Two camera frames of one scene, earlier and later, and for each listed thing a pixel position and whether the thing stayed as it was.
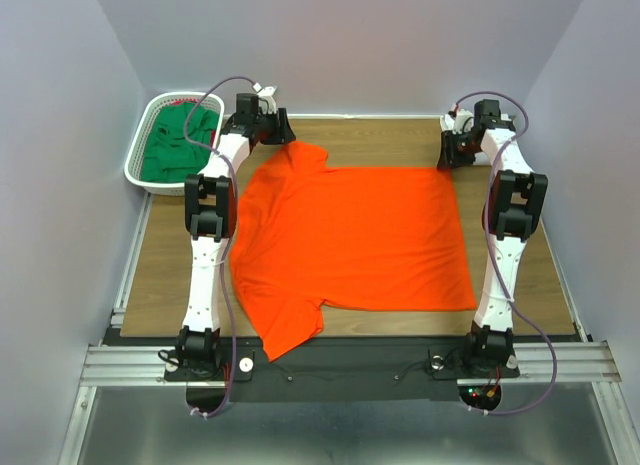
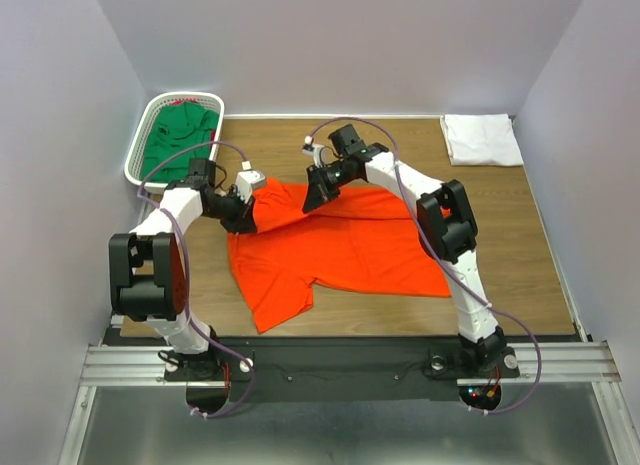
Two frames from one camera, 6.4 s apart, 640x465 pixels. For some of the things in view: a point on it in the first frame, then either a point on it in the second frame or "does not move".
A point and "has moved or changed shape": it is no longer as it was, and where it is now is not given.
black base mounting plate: [346, 370] does not move
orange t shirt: [307, 236] has moved or changed shape
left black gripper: [283, 133] → [243, 221]
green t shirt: [177, 142] does not move
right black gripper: [448, 157] → [318, 193]
